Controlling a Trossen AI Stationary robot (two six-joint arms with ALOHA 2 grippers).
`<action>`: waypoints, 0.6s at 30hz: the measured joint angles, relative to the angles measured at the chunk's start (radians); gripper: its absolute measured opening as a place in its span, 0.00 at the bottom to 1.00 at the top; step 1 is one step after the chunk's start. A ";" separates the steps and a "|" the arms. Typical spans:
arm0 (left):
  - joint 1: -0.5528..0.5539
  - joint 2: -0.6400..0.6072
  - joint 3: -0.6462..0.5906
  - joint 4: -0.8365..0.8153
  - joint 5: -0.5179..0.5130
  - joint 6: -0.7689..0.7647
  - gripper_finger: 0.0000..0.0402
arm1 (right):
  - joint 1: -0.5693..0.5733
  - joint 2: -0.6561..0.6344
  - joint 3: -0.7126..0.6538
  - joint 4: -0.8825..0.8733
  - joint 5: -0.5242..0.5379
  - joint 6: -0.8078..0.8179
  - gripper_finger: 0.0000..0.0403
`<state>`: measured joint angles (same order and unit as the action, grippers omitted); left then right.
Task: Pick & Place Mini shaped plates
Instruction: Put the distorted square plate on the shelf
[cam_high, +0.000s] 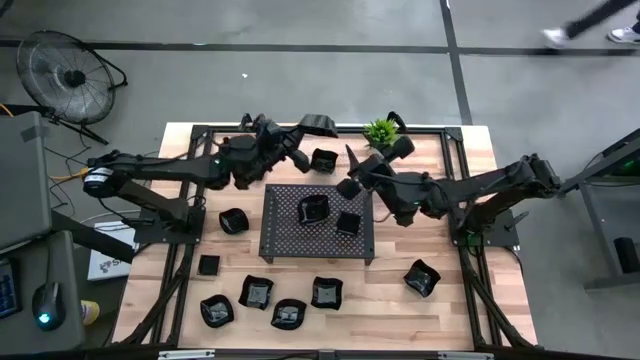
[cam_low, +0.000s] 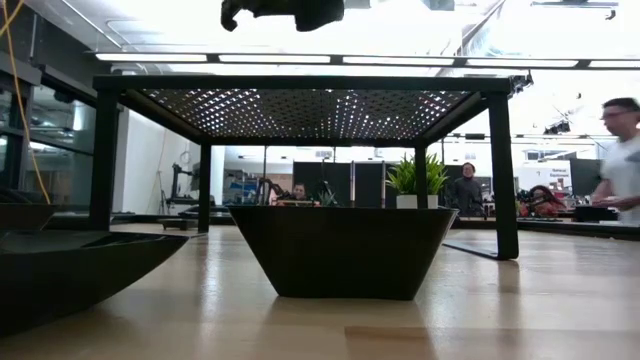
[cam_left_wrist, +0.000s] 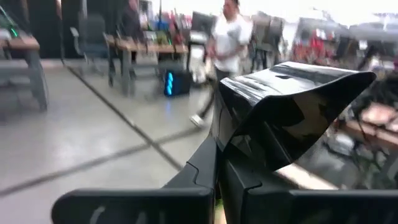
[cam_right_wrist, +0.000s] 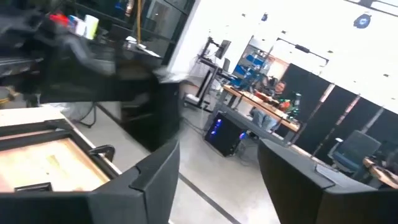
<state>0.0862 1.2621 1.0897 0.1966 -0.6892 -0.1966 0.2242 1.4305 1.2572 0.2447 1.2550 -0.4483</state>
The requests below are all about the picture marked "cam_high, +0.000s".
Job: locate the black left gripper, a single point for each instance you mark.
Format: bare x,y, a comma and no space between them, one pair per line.
250,160

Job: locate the small black square plate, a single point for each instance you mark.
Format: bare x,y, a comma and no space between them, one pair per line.
209,265
348,224

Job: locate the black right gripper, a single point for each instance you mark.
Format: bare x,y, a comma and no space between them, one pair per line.
380,167

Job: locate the large black wavy square plate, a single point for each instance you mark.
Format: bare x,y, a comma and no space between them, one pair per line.
256,292
327,293

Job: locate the grey desk surface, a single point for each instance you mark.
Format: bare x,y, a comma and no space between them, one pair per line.
70,260

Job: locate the green plant in white pot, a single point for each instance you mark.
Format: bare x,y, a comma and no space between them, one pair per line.
380,132

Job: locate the small black wavy plate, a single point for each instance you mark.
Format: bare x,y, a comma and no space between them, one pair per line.
324,161
422,278

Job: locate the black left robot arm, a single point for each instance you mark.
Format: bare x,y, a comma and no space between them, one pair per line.
165,167

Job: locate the black perforated metal riser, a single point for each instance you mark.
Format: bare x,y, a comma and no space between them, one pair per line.
290,235

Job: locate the black curved frame bracket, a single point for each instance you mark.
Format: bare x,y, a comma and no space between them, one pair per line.
397,119
245,121

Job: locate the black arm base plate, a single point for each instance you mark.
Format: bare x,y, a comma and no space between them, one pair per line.
150,237
500,239

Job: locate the black floor stand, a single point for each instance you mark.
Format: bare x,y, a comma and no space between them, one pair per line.
27,109

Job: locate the black rounded plate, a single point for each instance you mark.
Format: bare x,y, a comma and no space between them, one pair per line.
217,311
233,221
288,314

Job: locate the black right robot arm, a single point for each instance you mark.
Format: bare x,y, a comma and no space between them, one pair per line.
475,192

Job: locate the white printed cardboard box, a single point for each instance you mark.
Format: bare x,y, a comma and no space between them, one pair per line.
107,267

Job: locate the black diagonal beam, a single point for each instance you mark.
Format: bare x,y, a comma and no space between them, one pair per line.
100,243

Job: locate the grey case with tape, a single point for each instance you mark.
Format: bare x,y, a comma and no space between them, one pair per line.
22,180

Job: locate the backlit keyboard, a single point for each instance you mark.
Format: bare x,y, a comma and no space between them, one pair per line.
7,292

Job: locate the black leaf shaped plate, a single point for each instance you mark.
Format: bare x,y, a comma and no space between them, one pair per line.
314,210

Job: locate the black metal floor fan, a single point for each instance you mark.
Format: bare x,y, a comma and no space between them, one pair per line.
67,77

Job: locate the grey metal cart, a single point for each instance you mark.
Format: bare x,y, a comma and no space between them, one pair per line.
607,235

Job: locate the person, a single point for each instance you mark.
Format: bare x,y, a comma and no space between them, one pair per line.
595,17

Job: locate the silver aluminium extrusion bar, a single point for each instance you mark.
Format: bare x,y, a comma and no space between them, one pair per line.
465,356
185,355

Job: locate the black computer mouse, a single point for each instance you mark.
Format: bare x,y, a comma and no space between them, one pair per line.
48,306

